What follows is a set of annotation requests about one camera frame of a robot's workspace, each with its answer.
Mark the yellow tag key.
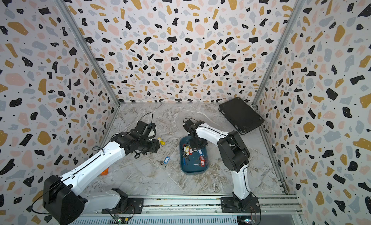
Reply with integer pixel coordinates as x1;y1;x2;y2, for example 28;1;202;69
158;138;166;147

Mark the teal storage box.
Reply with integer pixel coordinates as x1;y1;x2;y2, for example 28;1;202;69
179;136;208;175

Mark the blue tag key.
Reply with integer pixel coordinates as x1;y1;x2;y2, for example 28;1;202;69
158;156;170;165

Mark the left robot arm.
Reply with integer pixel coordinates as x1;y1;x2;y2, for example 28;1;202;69
43;132;160;225

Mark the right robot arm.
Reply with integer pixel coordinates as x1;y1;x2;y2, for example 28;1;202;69
183;119;253;211

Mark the pile of keys in box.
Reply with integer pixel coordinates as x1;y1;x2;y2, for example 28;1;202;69
181;144;206;167

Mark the black laptop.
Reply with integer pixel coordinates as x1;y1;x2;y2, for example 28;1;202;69
218;97;264;135

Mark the orange object on table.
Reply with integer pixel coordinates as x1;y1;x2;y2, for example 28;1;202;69
100;168;109;176

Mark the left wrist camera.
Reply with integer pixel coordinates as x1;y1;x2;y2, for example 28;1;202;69
134;121;157;140

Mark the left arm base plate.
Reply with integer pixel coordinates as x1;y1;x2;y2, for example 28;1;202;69
101;198;145;215

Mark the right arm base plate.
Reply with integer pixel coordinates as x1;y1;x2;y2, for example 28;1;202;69
220;197;261;213

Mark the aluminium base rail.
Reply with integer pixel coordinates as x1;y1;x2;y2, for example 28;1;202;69
56;194;305;225

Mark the left aluminium corner post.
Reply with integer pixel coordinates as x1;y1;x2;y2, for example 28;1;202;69
49;0;121;107

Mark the aluminium corner post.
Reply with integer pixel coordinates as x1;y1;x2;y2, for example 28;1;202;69
49;0;121;107
252;0;305;107

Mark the right aluminium corner post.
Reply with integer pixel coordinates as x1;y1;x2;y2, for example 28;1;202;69
252;0;305;107

